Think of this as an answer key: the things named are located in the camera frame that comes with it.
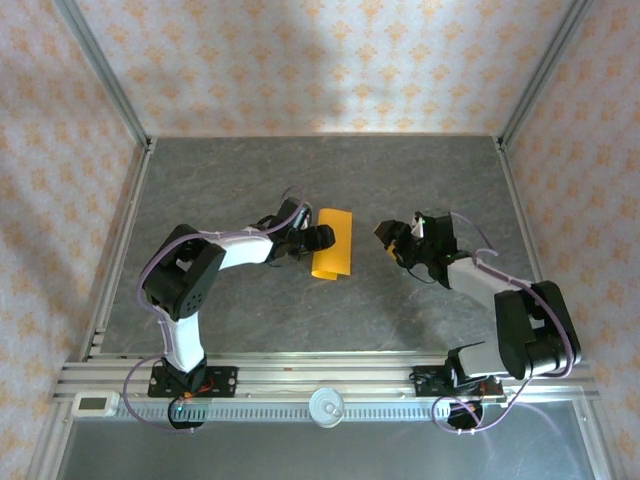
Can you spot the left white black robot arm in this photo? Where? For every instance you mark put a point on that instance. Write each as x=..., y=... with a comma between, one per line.
x=185, y=345

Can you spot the small white display device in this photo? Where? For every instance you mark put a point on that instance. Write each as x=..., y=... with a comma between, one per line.
x=96, y=404

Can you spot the aluminium side rail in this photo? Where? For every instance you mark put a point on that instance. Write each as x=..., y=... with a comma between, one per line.
x=120, y=250
x=525, y=240

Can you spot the long aluminium frame rail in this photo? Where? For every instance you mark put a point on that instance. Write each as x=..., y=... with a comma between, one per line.
x=320, y=372

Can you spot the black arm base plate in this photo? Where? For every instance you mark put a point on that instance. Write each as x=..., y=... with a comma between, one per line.
x=425, y=382
x=225, y=382

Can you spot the aluminium frame post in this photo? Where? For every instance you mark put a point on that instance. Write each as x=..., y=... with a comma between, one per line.
x=542, y=75
x=107, y=80

